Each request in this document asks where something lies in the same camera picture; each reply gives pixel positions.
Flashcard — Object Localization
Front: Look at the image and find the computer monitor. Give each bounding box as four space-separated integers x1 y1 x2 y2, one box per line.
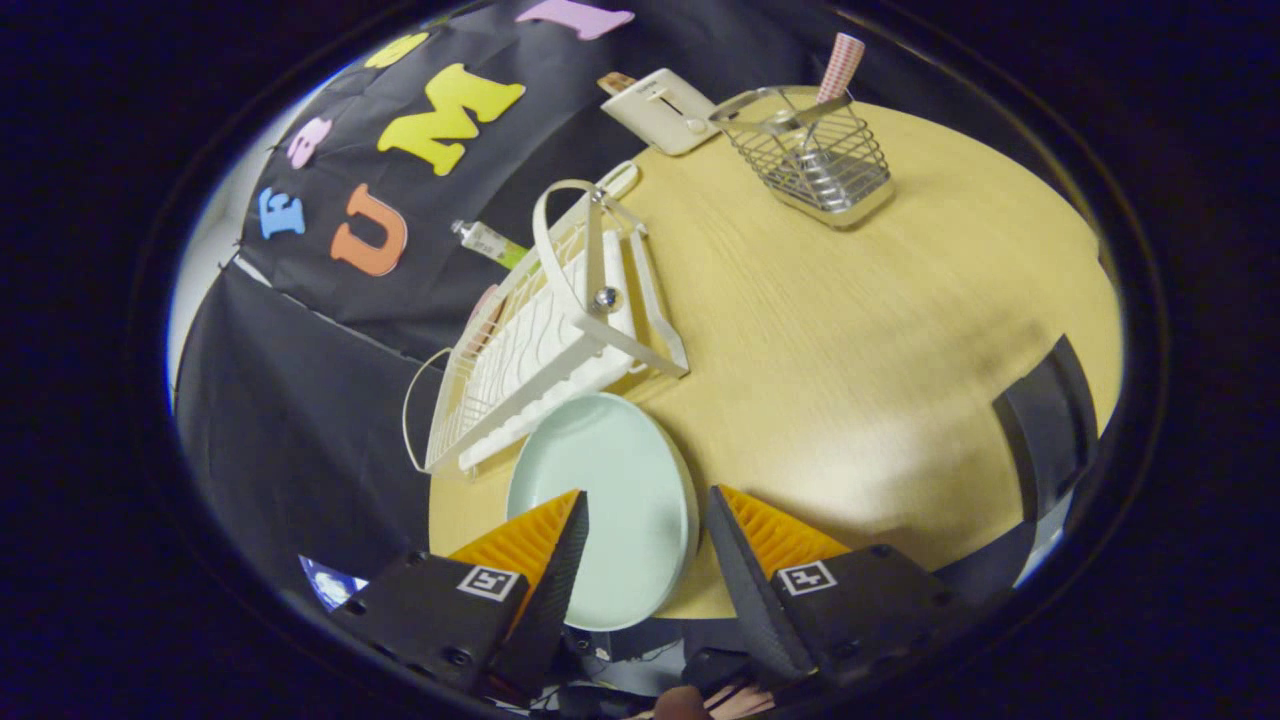
300 555 369 611

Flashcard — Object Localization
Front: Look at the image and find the metal wire basket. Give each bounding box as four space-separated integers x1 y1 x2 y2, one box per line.
708 85 896 231

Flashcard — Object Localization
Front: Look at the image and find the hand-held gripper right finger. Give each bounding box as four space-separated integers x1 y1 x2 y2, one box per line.
705 485 961 691

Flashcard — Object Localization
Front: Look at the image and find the pink plate with food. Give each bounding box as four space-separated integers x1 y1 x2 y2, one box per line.
465 283 501 351

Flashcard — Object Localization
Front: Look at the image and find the green drink bottle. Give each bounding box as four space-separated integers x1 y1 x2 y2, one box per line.
450 220 531 271

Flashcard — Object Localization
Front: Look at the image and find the black backdrop cloth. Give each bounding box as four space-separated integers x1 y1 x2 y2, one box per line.
175 0 1101 621

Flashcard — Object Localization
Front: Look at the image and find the cream toaster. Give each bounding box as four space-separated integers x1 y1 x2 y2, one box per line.
600 68 723 157

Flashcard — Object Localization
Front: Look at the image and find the spoon with pink checked handle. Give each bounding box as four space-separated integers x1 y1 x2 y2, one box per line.
790 32 866 131

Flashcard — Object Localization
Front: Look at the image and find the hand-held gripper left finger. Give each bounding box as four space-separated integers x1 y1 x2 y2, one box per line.
330 488 591 696

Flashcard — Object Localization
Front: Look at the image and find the white dish rack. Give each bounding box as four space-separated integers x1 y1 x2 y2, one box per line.
403 160 691 478

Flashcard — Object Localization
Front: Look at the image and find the pale green plate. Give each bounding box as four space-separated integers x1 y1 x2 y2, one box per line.
505 392 701 633

